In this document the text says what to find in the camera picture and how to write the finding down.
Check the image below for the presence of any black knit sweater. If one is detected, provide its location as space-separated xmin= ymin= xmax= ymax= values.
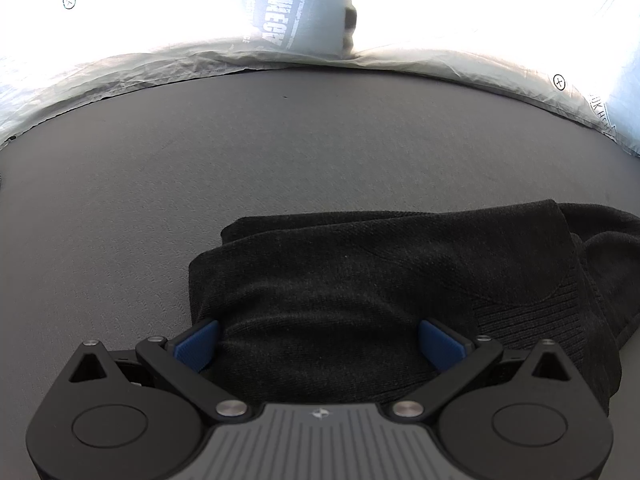
xmin=188 ymin=198 xmax=640 ymax=420

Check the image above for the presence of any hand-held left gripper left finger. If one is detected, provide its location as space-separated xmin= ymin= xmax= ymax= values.
xmin=66 ymin=319 xmax=253 ymax=422

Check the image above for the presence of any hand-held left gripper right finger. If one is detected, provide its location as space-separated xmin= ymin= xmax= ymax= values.
xmin=388 ymin=319 xmax=577 ymax=422

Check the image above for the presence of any white printed sheet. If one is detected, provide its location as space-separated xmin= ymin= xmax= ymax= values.
xmin=0 ymin=0 xmax=640 ymax=160

